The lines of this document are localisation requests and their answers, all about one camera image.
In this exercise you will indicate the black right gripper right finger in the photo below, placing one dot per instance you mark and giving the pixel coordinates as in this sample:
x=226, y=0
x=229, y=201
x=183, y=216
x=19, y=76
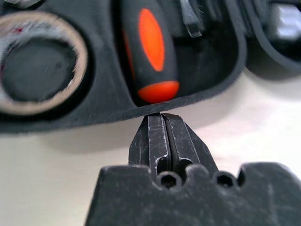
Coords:
x=188, y=146

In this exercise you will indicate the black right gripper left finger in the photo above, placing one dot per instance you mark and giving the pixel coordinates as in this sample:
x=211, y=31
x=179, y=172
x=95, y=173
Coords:
x=155, y=141

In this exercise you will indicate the black tool case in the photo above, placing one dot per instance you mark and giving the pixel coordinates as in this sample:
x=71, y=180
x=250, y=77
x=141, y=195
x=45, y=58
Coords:
x=105, y=94

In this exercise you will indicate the black electrical tape roll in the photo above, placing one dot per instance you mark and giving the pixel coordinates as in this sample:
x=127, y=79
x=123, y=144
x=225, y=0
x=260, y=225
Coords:
x=81, y=56

